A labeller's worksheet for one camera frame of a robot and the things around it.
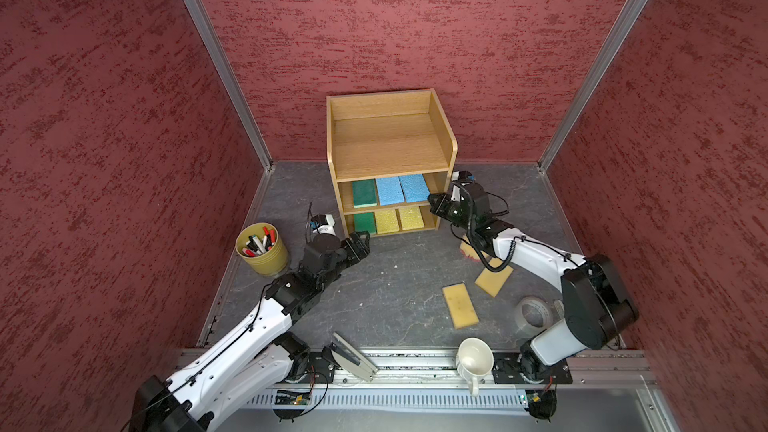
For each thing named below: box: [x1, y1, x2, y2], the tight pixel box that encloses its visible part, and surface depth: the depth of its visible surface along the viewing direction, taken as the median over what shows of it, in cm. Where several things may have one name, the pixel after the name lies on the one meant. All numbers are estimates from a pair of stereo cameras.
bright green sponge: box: [353, 212, 377, 234], surface depth 102 cm
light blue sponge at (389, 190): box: [375, 176, 405, 206], surface depth 90 cm
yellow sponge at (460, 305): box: [442, 282, 479, 329], surface depth 85 cm
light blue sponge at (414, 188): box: [399, 174, 431, 203], surface depth 91 cm
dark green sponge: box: [352, 179, 377, 209], surface depth 89 cm
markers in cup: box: [241, 226, 277, 257], surface depth 87 cm
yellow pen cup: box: [235, 222, 289, 277], surface depth 83 cm
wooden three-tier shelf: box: [326, 89, 458, 238], surface depth 85 cm
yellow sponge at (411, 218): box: [398, 206, 424, 230], surface depth 102 cm
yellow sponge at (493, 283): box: [474, 258, 514, 297], surface depth 90 cm
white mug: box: [456, 337, 495, 397], surface depth 72 cm
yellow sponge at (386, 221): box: [374, 209, 400, 234], surface depth 102 cm
